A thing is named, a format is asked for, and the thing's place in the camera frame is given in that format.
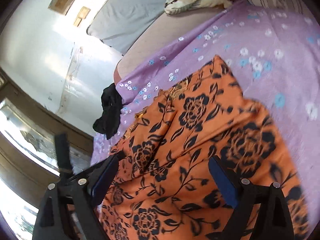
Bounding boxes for small framed wall picture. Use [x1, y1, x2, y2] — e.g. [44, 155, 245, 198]
[73, 7, 90, 27]

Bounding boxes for grey pillow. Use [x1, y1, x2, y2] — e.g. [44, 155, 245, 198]
[87, 0, 166, 55]

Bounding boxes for purple floral bed sheet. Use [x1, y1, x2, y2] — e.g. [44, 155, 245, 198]
[89, 0, 320, 239]

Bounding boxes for orange black floral garment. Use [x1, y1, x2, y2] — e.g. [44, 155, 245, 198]
[99, 56, 309, 239]

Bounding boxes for wooden stained glass door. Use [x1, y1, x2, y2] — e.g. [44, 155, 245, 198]
[1, 71, 93, 239]

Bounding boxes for black small garment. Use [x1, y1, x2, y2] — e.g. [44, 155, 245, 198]
[93, 83, 123, 139]

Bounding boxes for beige mattress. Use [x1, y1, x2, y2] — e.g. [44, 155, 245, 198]
[113, 6, 226, 84]

